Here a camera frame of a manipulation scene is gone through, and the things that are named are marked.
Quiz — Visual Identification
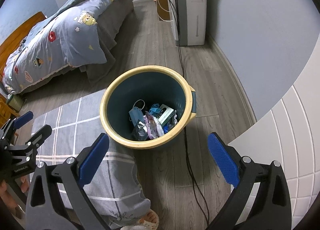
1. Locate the yellow-rimmed teal bin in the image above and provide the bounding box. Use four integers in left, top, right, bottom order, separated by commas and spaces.
100, 65, 197, 150

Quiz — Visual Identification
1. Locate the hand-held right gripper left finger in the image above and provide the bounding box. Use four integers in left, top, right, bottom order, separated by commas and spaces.
25, 133, 110, 230

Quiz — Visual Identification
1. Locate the blue face mask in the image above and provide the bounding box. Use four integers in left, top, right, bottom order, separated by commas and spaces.
129, 99, 147, 128

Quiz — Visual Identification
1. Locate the black cable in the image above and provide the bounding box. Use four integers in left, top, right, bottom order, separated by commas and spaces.
167, 0, 211, 230

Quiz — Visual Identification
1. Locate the person's left hand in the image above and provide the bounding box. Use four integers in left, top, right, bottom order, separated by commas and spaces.
0, 177, 29, 220

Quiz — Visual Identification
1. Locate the grey checked mat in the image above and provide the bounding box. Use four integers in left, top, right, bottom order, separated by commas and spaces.
15, 88, 152, 227

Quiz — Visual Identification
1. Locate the person's foot in slipper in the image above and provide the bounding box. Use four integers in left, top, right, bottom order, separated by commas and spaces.
120, 209, 160, 230

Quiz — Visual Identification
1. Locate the wooden stool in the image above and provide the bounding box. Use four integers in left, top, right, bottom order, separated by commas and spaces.
0, 95, 20, 120

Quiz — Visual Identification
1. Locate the wooden bed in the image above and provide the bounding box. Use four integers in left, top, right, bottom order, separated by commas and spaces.
0, 0, 135, 95

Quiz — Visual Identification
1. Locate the white panelled furniture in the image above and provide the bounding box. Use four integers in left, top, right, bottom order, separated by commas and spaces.
226, 80, 320, 230

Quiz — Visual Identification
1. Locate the green label packet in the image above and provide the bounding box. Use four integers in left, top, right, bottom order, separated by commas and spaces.
157, 104, 176, 123

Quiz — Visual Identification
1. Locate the white tall appliance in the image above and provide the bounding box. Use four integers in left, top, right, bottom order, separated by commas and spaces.
165, 0, 207, 46

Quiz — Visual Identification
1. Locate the small green bin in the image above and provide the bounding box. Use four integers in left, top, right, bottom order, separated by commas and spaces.
6, 94, 24, 110

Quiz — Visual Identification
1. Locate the purple wrapper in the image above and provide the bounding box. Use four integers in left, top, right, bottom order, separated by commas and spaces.
145, 111, 160, 140

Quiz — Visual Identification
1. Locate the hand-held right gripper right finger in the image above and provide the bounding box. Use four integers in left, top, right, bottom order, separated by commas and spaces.
207, 132, 293, 230

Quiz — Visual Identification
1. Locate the wooden cabinet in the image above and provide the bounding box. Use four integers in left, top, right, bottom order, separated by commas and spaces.
151, 0, 173, 21

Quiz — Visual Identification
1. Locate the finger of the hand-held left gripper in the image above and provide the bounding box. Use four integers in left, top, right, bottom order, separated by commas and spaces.
24, 125, 52, 154
0, 111, 34, 143

